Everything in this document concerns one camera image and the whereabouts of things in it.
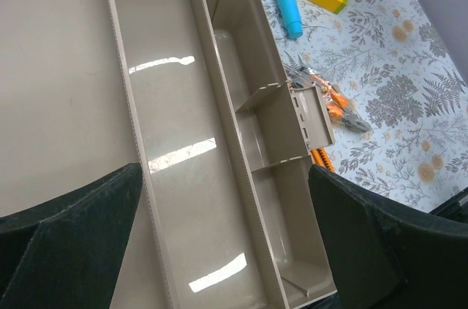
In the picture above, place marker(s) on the orange utility knife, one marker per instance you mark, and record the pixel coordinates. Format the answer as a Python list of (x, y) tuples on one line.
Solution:
[(321, 158)]

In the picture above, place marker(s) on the floral table mat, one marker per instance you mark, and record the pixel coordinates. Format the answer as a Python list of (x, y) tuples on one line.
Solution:
[(390, 62)]

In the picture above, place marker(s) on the taupe plastic tool box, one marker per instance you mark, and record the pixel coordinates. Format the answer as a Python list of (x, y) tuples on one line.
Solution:
[(195, 92)]

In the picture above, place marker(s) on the orange handled pliers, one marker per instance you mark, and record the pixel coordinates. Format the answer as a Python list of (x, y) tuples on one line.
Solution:
[(339, 107)]

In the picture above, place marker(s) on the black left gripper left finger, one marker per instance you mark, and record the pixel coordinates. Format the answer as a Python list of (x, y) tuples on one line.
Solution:
[(67, 252)]

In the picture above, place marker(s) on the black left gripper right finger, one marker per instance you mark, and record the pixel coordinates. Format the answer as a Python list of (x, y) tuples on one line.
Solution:
[(383, 254)]

